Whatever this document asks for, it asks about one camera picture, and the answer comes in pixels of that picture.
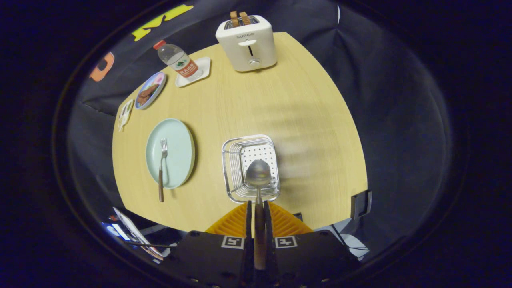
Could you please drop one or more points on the brown toast slice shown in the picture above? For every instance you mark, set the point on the brown toast slice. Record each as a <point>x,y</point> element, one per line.
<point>234,19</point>
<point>244,18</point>

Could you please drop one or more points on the white square coaster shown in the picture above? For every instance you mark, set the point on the white square coaster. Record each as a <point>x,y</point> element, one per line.
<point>202,66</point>

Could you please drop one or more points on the small white divided sauce dish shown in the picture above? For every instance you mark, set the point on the small white divided sauce dish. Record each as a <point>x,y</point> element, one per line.
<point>125,115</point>

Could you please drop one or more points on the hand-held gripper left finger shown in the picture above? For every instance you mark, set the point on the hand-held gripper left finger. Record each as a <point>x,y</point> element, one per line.
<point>248,224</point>

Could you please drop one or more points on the black table clamp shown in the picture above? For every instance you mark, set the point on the black table clamp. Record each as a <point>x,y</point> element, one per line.
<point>361,204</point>

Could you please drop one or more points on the red capped water bottle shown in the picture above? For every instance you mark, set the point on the red capped water bottle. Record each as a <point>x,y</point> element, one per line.
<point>180,62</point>

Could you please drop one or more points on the white toaster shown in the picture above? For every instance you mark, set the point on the white toaster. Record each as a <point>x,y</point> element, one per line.
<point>248,46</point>

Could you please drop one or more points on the blue plate with food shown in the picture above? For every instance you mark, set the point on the blue plate with food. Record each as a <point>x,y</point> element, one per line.
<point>150,91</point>

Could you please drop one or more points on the light green plate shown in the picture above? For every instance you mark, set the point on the light green plate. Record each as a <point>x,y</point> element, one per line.
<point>180,152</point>

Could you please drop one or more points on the pile of printed papers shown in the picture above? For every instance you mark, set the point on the pile of printed papers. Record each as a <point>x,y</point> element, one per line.
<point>134,232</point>

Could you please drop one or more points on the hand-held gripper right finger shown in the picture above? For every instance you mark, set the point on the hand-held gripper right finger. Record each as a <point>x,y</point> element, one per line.
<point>268,224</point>

